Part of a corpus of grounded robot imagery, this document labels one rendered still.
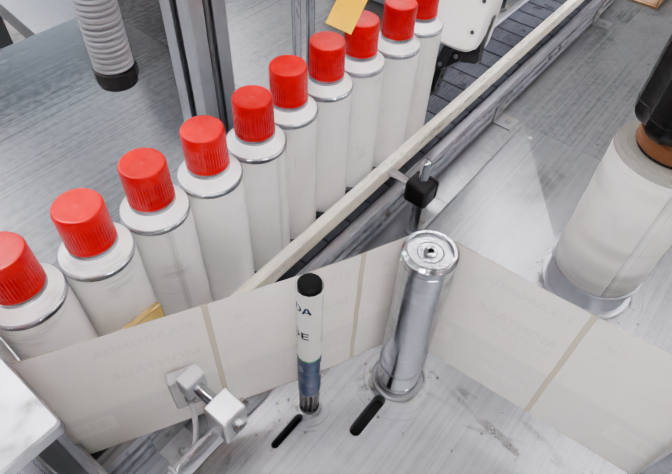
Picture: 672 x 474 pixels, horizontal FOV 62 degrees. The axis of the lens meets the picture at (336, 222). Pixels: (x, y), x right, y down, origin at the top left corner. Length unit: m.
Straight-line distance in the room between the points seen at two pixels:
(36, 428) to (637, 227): 0.44
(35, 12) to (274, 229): 0.77
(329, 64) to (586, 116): 0.53
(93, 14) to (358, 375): 0.36
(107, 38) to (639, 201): 0.43
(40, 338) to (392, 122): 0.41
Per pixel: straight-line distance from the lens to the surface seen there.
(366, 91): 0.57
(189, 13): 0.56
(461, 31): 0.68
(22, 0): 1.24
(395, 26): 0.58
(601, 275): 0.57
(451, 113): 0.74
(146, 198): 0.41
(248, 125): 0.45
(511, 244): 0.64
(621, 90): 1.04
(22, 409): 0.25
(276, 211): 0.51
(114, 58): 0.48
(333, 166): 0.58
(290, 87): 0.48
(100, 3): 0.46
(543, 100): 0.95
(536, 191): 0.71
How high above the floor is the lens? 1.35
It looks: 49 degrees down
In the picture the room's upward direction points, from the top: 3 degrees clockwise
